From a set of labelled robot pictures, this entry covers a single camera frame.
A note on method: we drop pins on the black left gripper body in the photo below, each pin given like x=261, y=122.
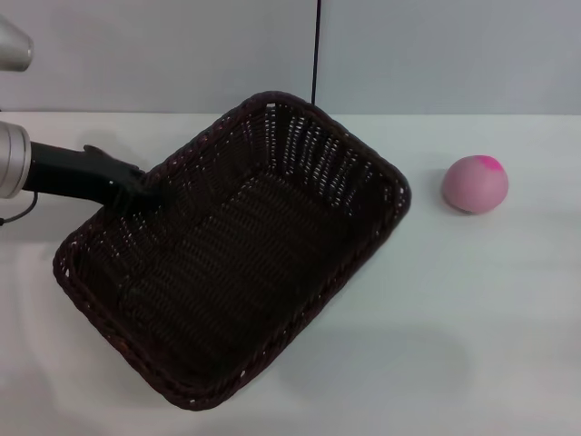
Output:
x=59, y=170

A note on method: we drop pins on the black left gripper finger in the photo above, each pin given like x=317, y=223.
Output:
x=120, y=169
x=136, y=197

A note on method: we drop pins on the dark woven rectangular basket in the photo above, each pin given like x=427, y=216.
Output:
x=236, y=272

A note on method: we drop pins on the pink peach toy ball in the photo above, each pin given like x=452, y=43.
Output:
x=474, y=186

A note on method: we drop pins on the dark vertical wall strip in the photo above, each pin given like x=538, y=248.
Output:
x=318, y=45

